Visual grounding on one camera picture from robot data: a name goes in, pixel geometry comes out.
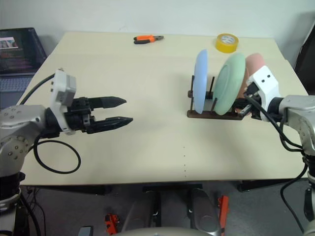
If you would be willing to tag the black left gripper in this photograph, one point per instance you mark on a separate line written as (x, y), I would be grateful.
(78, 118)

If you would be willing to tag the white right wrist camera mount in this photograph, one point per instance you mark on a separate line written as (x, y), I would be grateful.
(265, 81)

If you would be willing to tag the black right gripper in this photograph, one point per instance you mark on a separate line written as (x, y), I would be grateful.
(251, 92)

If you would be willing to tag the grey rounded shell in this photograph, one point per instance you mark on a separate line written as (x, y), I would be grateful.
(204, 211)

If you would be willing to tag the green plate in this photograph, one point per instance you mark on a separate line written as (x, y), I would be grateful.
(229, 81)

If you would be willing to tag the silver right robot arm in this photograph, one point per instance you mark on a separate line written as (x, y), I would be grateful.
(300, 110)

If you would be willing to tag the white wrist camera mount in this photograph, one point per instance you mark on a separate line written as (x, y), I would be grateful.
(60, 84)
(265, 81)

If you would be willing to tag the blue plate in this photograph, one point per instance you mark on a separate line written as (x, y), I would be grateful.
(200, 81)

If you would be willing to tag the short red-orange clamp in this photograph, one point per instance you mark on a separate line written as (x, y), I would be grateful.
(112, 223)

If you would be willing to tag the long red-orange clamp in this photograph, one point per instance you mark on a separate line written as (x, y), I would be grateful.
(223, 211)

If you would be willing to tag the pink plate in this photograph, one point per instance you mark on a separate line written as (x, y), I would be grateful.
(254, 62)

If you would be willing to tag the orange and black pliers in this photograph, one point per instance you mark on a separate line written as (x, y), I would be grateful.
(145, 38)

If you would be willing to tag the dark wooden dish rack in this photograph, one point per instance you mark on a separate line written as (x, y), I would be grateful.
(211, 115)

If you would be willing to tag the open laptop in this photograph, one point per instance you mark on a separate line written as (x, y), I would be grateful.
(14, 54)

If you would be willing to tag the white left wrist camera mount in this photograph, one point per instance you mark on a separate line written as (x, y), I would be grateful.
(60, 84)

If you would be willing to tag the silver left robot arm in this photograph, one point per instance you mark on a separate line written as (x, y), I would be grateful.
(19, 118)

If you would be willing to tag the yellow tape roll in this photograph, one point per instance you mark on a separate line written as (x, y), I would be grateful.
(221, 46)

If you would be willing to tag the small grey box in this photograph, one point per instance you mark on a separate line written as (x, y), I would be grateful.
(86, 231)

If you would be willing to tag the black angular object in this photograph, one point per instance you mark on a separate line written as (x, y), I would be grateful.
(307, 56)

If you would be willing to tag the silver curved robot body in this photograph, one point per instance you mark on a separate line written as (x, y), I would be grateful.
(167, 232)

